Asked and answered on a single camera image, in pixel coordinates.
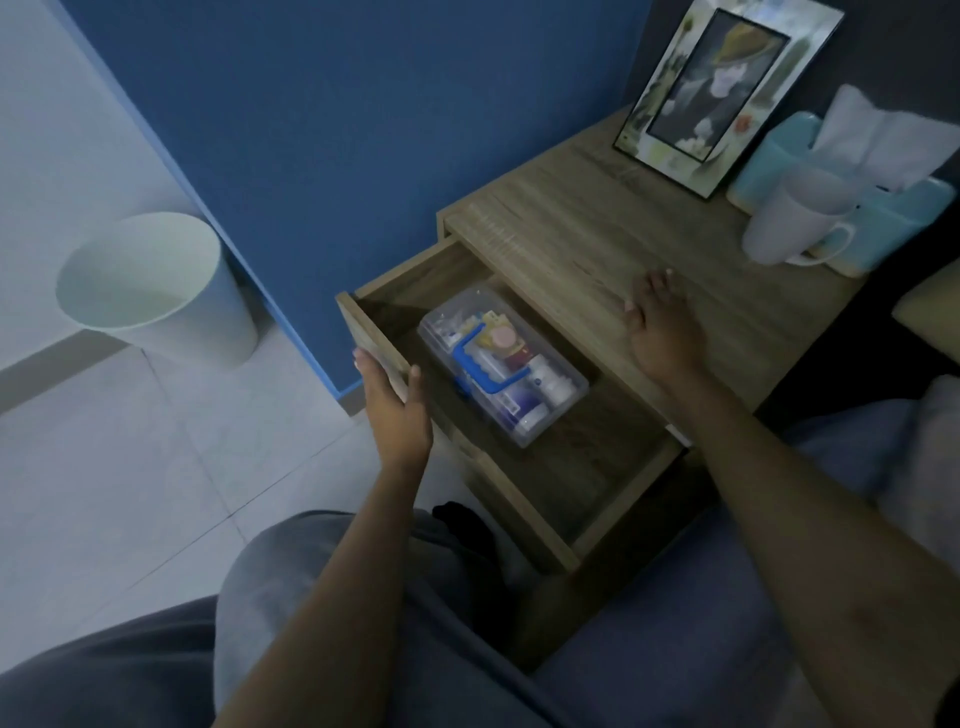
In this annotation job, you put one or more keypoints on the person's right hand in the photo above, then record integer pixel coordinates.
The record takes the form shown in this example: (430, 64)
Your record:
(666, 334)

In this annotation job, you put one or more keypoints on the person's left hand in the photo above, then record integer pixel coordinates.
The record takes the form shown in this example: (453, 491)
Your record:
(396, 424)

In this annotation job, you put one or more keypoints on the person's right thumb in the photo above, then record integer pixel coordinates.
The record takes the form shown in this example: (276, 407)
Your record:
(634, 313)

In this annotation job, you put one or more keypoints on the person's left thumb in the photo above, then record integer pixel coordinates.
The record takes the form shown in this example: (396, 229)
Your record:
(415, 384)

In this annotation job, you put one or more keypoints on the wooden drawer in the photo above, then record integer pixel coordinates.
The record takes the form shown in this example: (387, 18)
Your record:
(577, 465)

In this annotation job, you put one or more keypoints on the person's left forearm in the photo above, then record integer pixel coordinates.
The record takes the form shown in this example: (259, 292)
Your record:
(352, 600)

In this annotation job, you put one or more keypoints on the person's right forearm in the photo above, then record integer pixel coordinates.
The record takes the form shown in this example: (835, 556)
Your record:
(810, 555)

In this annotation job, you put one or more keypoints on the wooden nightstand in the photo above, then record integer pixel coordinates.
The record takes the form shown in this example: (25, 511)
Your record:
(600, 225)

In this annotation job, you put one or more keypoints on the pink round lid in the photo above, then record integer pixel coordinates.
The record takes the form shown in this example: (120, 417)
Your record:
(502, 337)

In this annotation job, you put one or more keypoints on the small white bottle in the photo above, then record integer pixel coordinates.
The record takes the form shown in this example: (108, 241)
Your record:
(553, 381)

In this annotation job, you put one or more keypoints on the black sock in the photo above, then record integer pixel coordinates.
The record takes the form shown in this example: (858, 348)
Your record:
(465, 529)

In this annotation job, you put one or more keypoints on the white mug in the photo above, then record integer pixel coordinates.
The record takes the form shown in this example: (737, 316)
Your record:
(787, 217)

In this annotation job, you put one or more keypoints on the person's grey shorts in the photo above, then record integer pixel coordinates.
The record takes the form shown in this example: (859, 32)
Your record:
(285, 585)

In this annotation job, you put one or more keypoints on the white waste bin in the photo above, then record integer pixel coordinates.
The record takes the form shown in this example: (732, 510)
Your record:
(165, 285)

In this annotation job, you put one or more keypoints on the light blue tissue box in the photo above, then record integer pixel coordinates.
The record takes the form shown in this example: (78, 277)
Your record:
(892, 225)

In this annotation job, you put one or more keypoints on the white tissue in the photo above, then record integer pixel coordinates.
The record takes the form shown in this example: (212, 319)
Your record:
(877, 139)

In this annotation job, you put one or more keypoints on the yellowish pillow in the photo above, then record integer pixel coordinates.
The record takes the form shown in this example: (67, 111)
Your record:
(934, 311)

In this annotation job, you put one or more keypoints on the blue bed sheet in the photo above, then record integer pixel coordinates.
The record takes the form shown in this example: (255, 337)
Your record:
(675, 637)

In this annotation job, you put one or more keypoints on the grey pillow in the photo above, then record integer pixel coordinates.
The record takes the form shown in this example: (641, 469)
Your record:
(926, 472)

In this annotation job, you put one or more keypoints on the floral picture frame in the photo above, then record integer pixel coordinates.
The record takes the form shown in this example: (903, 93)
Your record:
(720, 82)

